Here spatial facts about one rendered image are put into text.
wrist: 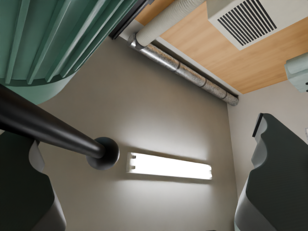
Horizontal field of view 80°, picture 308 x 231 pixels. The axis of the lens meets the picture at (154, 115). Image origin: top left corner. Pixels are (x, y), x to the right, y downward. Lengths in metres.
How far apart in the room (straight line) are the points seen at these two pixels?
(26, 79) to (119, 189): 1.57
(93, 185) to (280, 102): 2.70
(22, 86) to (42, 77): 0.02
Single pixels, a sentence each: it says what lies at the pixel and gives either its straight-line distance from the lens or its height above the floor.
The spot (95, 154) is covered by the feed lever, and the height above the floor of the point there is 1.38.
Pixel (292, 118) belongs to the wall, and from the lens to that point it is 3.13.
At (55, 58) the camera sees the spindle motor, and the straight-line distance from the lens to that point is 0.18.
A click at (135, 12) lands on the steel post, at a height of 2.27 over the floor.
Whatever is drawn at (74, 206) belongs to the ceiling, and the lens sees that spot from 1.58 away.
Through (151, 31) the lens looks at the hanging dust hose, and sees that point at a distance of 1.91.
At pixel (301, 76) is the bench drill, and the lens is 2.25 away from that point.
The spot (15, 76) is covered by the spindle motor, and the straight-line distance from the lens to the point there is 0.20.
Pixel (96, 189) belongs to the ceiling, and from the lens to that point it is 1.63.
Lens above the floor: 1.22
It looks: 46 degrees up
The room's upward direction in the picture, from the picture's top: 111 degrees counter-clockwise
